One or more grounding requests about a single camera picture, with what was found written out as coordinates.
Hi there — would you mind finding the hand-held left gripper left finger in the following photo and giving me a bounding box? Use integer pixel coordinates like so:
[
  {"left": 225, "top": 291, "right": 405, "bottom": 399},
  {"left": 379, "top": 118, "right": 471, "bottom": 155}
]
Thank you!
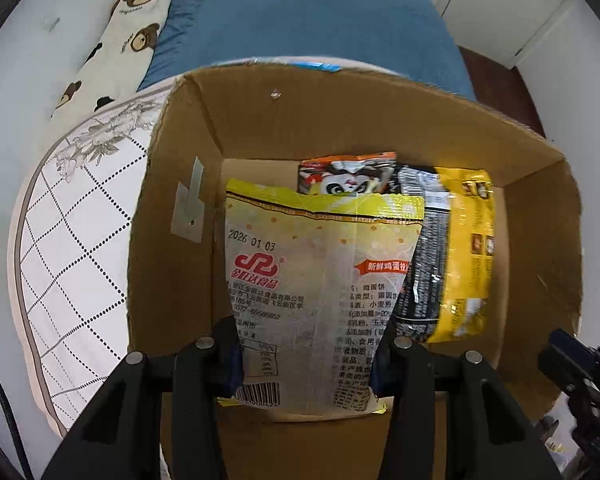
[{"left": 40, "top": 316, "right": 243, "bottom": 480}]

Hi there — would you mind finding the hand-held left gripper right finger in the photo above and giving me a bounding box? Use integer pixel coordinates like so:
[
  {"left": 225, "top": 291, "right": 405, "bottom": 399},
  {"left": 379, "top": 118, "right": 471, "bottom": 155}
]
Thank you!
[{"left": 371, "top": 319, "right": 563, "bottom": 480}]

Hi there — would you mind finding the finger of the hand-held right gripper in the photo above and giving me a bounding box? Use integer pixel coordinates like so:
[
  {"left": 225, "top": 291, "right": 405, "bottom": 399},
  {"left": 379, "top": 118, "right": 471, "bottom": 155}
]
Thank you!
[
  {"left": 537, "top": 329, "right": 600, "bottom": 397},
  {"left": 569, "top": 394, "right": 600, "bottom": 462}
]

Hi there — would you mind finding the yellow white snack packet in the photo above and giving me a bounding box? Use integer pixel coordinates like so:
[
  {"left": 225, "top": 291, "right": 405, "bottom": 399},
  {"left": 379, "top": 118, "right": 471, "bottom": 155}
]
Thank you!
[{"left": 224, "top": 178, "right": 426, "bottom": 422}]

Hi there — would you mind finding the cardboard box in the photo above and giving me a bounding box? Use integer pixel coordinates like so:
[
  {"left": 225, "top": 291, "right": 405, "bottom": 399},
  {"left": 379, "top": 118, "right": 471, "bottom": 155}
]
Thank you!
[{"left": 126, "top": 62, "right": 583, "bottom": 480}]

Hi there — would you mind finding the black yellow snack packet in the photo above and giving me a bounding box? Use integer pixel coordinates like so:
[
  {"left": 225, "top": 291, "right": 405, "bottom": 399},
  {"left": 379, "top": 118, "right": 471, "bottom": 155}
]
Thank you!
[{"left": 395, "top": 165, "right": 497, "bottom": 345}]

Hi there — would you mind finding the white floral quilt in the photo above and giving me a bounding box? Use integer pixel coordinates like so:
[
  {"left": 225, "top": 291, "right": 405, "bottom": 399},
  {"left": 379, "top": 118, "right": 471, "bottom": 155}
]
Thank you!
[{"left": 7, "top": 82, "right": 181, "bottom": 436}]

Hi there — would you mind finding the panda print snack packet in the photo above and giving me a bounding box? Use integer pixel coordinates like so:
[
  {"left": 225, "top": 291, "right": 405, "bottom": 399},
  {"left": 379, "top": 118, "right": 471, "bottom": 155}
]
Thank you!
[{"left": 297, "top": 151, "right": 400, "bottom": 196}]

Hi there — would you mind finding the blue snack bag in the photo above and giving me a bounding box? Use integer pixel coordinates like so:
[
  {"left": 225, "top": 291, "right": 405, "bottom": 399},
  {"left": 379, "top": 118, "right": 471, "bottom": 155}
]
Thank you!
[{"left": 212, "top": 56, "right": 343, "bottom": 72}]

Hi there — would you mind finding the white cabinet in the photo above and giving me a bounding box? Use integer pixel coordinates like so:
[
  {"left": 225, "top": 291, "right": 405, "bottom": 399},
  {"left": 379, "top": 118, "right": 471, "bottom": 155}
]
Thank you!
[{"left": 440, "top": 0, "right": 576, "bottom": 68}]

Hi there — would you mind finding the blue blanket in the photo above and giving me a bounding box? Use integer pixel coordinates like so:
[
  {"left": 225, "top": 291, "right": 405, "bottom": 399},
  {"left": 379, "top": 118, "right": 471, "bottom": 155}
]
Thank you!
[{"left": 137, "top": 0, "right": 477, "bottom": 101}]

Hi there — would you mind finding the bear print pillow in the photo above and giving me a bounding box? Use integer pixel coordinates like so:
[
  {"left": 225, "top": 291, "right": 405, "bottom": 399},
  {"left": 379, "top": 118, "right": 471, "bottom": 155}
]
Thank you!
[{"left": 50, "top": 0, "right": 173, "bottom": 118}]

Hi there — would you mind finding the black cable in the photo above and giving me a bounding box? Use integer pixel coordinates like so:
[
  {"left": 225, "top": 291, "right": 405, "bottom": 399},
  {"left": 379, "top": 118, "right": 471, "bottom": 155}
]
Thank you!
[{"left": 0, "top": 345, "right": 36, "bottom": 480}]

